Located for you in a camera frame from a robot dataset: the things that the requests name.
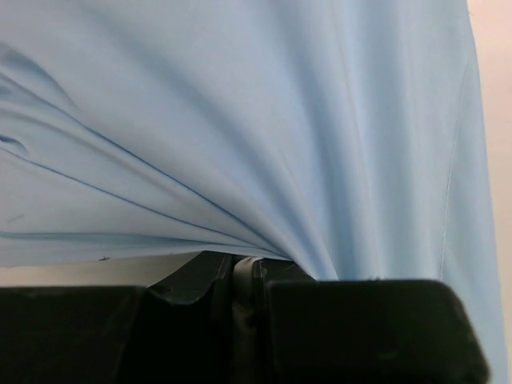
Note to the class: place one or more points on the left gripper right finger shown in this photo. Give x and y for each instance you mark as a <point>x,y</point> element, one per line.
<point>289,328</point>

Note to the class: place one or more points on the light blue pillowcase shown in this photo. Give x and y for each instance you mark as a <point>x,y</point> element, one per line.
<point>346,136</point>

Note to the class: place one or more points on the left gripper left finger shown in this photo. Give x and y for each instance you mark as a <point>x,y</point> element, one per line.
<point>175,331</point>

